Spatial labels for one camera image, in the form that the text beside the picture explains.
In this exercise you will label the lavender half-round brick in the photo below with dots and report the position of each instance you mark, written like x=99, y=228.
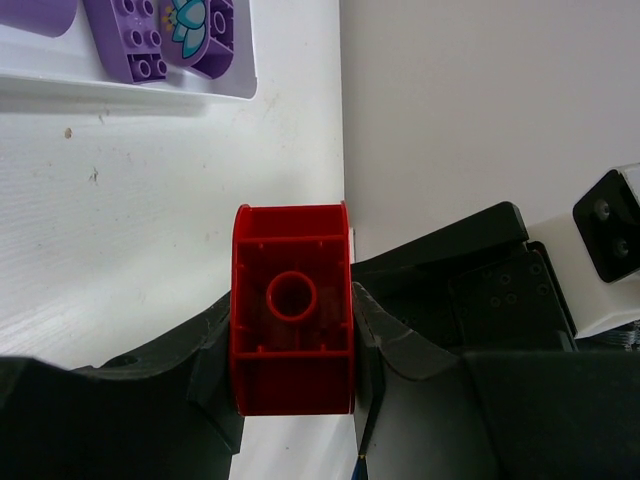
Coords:
x=51, y=18

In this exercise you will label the red oval brick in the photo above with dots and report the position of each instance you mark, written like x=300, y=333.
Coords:
x=291, y=344

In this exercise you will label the purple brick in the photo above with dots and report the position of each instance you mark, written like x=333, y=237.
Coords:
x=127, y=39
x=198, y=35

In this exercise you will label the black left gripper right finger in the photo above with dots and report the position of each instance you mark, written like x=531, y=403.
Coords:
x=423, y=412

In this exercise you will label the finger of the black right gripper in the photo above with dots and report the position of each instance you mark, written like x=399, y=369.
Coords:
x=490, y=230

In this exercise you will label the white divided plastic tray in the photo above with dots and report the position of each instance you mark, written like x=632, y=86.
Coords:
x=72, y=56

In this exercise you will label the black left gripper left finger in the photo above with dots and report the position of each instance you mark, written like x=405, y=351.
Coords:
x=164, y=410

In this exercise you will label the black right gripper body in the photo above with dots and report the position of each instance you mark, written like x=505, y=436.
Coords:
x=501, y=298

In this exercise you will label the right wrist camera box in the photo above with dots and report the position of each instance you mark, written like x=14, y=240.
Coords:
x=594, y=252

